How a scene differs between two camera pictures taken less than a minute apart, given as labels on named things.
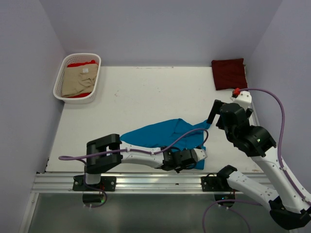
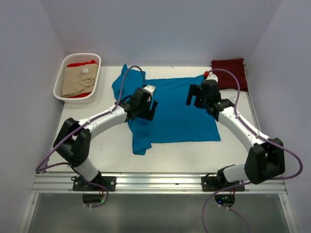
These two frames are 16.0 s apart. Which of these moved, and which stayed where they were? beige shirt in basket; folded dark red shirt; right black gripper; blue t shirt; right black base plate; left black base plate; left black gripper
Moved: left black gripper; right black gripper; blue t shirt
Stayed: left black base plate; beige shirt in basket; right black base plate; folded dark red shirt
